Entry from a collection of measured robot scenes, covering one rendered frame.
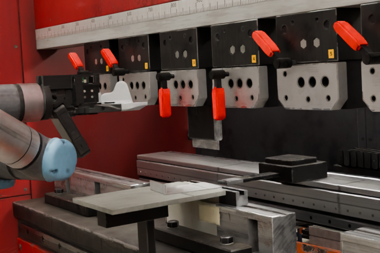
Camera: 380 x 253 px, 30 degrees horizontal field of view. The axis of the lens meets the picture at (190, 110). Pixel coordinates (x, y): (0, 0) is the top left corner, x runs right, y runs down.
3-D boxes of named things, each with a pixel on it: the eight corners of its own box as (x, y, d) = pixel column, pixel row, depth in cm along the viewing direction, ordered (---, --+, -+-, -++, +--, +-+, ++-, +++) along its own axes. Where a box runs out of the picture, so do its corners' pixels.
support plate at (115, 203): (72, 203, 147) (72, 197, 147) (179, 185, 162) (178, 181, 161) (112, 215, 132) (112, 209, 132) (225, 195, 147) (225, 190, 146)
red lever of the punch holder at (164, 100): (157, 117, 154) (155, 73, 153) (173, 116, 156) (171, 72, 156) (162, 118, 152) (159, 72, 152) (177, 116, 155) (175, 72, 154)
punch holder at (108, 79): (86, 103, 193) (82, 43, 192) (113, 101, 198) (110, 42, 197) (111, 104, 181) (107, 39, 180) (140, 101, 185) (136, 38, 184)
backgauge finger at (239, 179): (207, 187, 161) (206, 165, 161) (293, 172, 175) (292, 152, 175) (239, 192, 151) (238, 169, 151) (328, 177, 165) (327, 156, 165)
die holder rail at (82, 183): (55, 198, 221) (53, 168, 220) (73, 195, 224) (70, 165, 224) (132, 222, 179) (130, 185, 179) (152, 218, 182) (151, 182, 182)
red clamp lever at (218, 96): (210, 120, 137) (207, 70, 137) (227, 118, 139) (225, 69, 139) (216, 121, 136) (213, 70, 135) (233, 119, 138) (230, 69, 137)
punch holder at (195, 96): (162, 105, 160) (158, 32, 159) (193, 103, 164) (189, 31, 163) (199, 107, 147) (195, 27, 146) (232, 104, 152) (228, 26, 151)
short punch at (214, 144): (189, 147, 158) (186, 104, 158) (197, 146, 159) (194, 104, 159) (215, 150, 150) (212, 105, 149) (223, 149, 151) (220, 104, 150)
